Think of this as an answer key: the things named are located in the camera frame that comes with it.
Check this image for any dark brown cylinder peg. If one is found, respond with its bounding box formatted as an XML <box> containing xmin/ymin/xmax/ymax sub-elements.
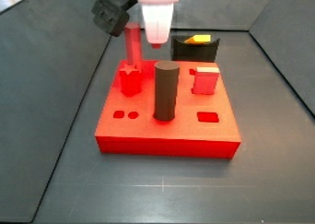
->
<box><xmin>154</xmin><ymin>61</ymin><xmax>180</xmax><ymax>122</ymax></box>

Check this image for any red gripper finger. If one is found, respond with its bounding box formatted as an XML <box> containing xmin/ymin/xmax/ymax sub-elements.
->
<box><xmin>151</xmin><ymin>43</ymin><xmax>162</xmax><ymax>49</ymax></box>

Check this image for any red fixture block with holes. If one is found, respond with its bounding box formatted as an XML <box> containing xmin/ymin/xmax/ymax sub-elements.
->
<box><xmin>95</xmin><ymin>60</ymin><xmax>242</xmax><ymax>159</ymax></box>

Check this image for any red star-shaped peg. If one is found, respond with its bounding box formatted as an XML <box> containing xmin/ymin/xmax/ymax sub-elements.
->
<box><xmin>119</xmin><ymin>65</ymin><xmax>142</xmax><ymax>97</ymax></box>

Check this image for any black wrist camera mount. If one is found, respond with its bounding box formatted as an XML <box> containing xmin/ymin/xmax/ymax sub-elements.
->
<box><xmin>91</xmin><ymin>0</ymin><xmax>138</xmax><ymax>37</ymax></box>

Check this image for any yellow two-pronged square-circle object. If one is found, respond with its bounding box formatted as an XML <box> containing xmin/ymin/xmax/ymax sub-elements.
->
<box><xmin>184</xmin><ymin>34</ymin><xmax>213</xmax><ymax>44</ymax></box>

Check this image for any tall pink cylinder peg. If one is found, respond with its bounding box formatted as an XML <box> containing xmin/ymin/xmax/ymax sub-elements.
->
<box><xmin>124</xmin><ymin>22</ymin><xmax>142</xmax><ymax>70</ymax></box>

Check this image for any black curved regrasp stand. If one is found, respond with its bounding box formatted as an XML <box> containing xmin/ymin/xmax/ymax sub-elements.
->
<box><xmin>171</xmin><ymin>35</ymin><xmax>221</xmax><ymax>63</ymax></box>

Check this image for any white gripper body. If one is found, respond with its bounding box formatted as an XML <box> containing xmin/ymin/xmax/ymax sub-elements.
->
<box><xmin>138</xmin><ymin>0</ymin><xmax>179</xmax><ymax>44</ymax></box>

